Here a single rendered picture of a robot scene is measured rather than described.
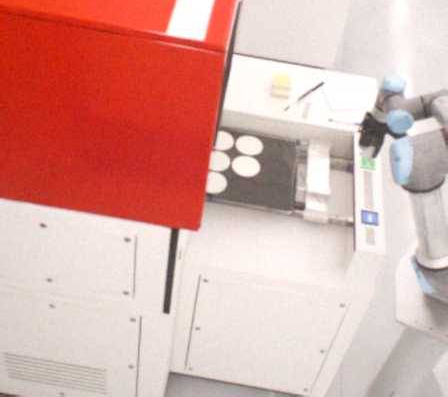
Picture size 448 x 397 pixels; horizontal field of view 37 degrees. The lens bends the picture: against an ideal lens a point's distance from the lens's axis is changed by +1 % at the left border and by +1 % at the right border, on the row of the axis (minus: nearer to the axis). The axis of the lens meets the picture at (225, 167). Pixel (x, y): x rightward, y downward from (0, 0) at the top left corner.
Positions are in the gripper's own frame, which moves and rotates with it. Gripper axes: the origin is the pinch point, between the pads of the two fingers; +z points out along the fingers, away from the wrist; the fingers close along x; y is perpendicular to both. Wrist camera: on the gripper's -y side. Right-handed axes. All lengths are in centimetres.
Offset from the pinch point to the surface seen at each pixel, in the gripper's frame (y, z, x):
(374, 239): -0.8, 2.4, 34.3
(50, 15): 88, -83, 66
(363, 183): 2.4, 2.2, 10.4
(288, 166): 27.9, 7.9, 2.6
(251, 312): 33, 38, 46
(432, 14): -79, 97, -272
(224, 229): 47, 16, 30
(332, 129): 13.5, 2.4, -15.2
